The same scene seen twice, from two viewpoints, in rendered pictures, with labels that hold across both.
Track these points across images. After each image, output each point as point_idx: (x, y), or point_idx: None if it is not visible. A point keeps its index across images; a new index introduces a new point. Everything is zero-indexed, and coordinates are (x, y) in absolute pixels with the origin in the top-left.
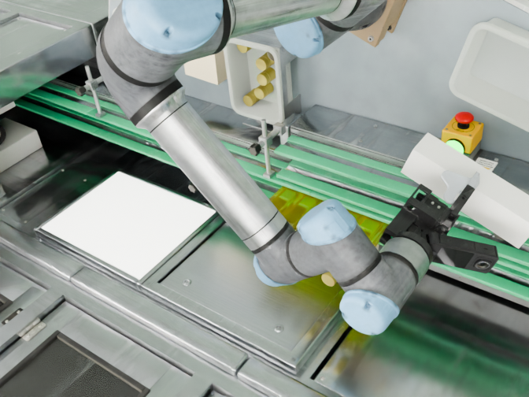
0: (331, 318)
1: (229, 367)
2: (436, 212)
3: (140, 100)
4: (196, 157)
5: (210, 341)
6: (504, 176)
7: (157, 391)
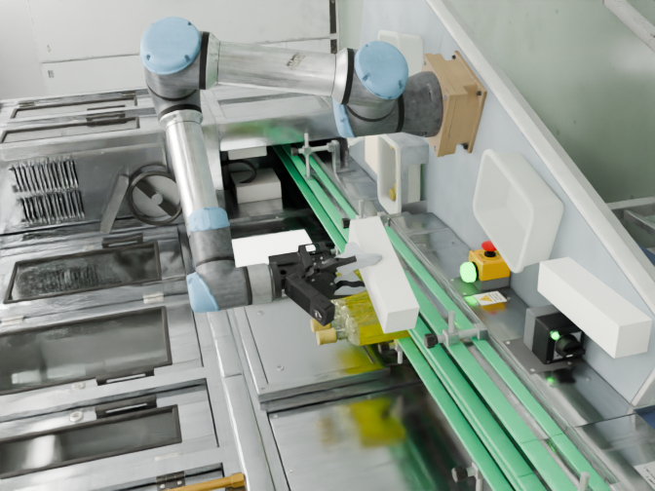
0: (319, 380)
1: (222, 372)
2: (311, 261)
3: (160, 107)
4: (176, 156)
5: (230, 352)
6: (494, 311)
7: (174, 366)
